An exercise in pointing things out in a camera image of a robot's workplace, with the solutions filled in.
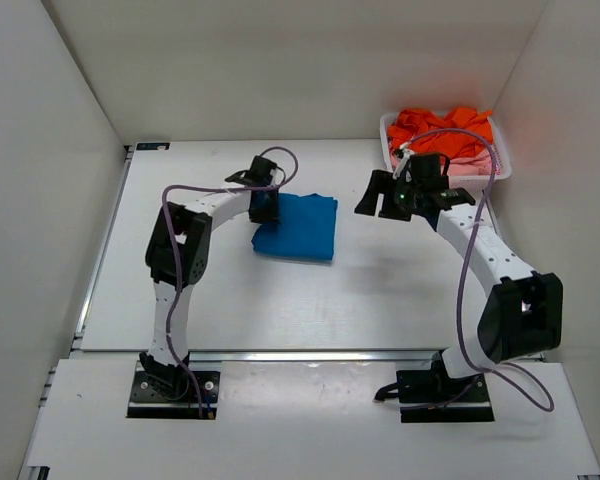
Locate blue t shirt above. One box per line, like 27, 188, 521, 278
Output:
251, 193, 338, 262

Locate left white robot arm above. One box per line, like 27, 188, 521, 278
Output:
139, 155, 285, 401

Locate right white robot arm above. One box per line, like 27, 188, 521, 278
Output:
354, 151, 563, 408

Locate orange t shirt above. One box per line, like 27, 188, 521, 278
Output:
387, 106, 493, 160

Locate pink t shirt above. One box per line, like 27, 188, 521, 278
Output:
389, 148, 501, 177

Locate white plastic basket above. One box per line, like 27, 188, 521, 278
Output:
379, 112, 512, 191

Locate black label sticker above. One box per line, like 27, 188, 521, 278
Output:
135, 142, 171, 151

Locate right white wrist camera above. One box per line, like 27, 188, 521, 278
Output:
392, 142, 415, 179

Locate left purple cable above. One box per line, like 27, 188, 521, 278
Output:
161, 145, 300, 419

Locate purple cable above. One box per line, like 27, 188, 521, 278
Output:
161, 145, 300, 419
399, 128, 555, 413

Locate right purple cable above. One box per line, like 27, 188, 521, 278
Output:
399, 128, 555, 413

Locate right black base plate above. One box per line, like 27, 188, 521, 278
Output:
396, 370, 495, 424

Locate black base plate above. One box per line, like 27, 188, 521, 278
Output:
396, 370, 495, 424
126, 362, 221, 421

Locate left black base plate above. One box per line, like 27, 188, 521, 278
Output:
126, 362, 221, 421

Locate aluminium table rail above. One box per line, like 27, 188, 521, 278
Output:
69, 347, 544, 363

